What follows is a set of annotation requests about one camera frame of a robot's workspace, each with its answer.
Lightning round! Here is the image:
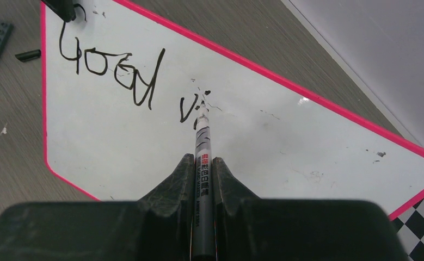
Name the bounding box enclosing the black white checkerboard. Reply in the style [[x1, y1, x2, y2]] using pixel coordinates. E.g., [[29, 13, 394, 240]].
[[392, 199, 424, 261]]

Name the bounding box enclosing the pink framed whiteboard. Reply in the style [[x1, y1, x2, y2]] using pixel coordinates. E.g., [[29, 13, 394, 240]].
[[41, 1, 424, 218]]

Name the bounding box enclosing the black whiteboard marker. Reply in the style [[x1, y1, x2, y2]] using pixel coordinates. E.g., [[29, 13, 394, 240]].
[[191, 101, 217, 260]]

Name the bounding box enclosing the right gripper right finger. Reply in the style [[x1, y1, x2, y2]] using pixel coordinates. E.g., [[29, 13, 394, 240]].
[[212, 157, 408, 260]]

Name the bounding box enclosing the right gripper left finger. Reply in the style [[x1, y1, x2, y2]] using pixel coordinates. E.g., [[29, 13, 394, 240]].
[[0, 154, 194, 260]]

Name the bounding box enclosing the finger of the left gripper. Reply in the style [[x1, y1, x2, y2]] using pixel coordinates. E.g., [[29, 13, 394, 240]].
[[41, 0, 76, 22]]

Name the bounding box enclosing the black marker cap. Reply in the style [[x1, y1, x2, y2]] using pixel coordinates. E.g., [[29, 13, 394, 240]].
[[15, 49, 41, 63]]

